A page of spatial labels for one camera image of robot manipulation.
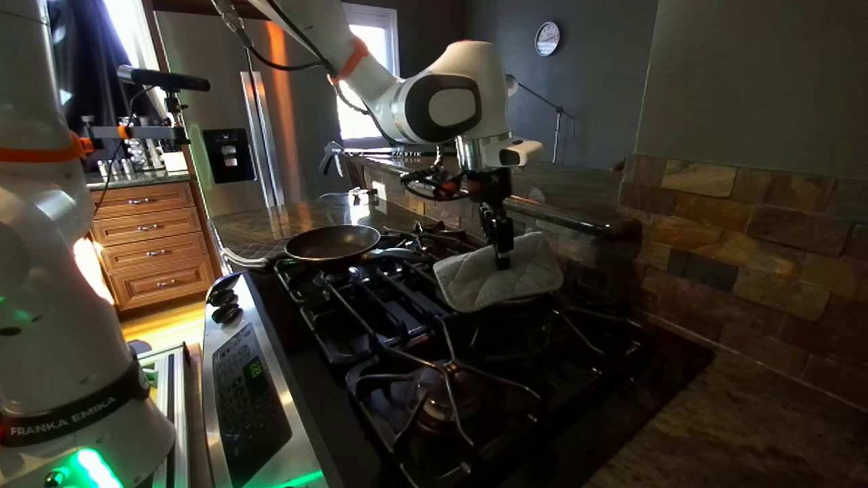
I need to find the dark curtain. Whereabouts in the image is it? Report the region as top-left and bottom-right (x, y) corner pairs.
(46, 0), (144, 131)

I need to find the camera on mount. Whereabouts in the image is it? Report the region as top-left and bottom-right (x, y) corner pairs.
(80, 64), (212, 147)

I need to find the black frying pan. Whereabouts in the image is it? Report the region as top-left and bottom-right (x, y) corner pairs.
(220, 224), (382, 270)

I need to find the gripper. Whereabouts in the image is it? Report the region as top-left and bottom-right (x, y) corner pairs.
(467, 167), (514, 271)

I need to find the refrigerator door handle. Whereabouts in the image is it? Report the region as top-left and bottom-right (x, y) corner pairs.
(240, 70), (284, 208)

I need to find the gas stove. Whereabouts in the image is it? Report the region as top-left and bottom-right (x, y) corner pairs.
(201, 222), (714, 488)

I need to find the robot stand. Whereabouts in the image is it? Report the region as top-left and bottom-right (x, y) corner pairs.
(126, 340), (204, 488)

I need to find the wooden drawer cabinet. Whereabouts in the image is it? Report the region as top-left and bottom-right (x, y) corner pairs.
(88, 179), (219, 314)

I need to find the white quilted pot holder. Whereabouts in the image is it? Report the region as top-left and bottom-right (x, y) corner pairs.
(433, 231), (565, 314)

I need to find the group of glass jars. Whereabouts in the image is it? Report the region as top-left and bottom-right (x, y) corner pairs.
(95, 117), (167, 178)

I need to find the stainless steel refrigerator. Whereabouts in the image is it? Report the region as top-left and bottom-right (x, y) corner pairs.
(155, 9), (343, 219)

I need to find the grey spring clamp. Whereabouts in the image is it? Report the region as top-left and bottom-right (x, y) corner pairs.
(318, 140), (348, 178)

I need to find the window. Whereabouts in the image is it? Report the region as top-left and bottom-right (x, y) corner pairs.
(335, 3), (401, 147)

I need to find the round wall clock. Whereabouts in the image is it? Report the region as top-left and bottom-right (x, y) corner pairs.
(534, 21), (561, 57)

